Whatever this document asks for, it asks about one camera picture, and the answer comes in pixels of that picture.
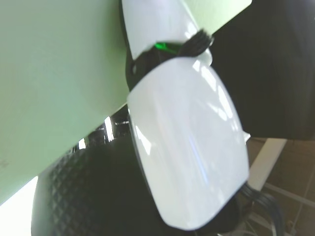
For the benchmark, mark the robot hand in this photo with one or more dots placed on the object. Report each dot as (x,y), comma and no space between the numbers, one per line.
(187,147)

